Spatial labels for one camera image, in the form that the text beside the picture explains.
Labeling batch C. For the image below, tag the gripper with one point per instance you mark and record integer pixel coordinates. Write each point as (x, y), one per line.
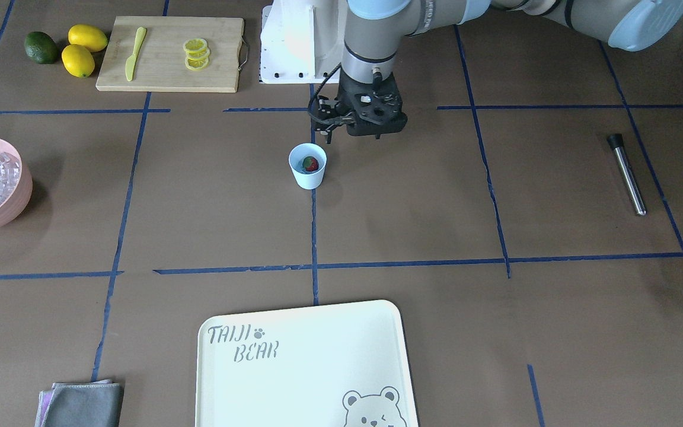
(344, 98)

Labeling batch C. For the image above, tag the light blue cup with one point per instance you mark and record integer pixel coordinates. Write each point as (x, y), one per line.
(307, 181)

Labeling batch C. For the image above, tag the small strawberry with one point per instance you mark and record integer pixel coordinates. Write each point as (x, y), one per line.
(309, 165)

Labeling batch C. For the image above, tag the steel muddler black tip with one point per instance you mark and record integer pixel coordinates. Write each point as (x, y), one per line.
(616, 143)

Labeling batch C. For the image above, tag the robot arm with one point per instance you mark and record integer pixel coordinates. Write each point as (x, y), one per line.
(374, 30)

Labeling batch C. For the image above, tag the wooden cutting board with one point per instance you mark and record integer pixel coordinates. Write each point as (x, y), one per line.
(160, 65)

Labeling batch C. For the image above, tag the cream bear tray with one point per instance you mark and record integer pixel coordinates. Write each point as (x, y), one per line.
(327, 365)

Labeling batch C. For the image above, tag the yellow lemon far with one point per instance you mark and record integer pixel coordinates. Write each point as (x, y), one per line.
(91, 37)

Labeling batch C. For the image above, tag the yellow lemon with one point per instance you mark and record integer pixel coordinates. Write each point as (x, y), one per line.
(78, 61)
(91, 37)

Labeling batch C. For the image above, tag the yellow lemon near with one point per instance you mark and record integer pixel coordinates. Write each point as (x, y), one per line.
(78, 61)

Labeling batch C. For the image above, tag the green lime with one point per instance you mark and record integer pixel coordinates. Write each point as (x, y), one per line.
(40, 48)

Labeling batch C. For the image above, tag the grey folded cloth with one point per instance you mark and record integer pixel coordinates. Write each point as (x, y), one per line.
(95, 403)

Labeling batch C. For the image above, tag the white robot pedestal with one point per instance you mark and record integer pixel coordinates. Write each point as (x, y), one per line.
(301, 41)

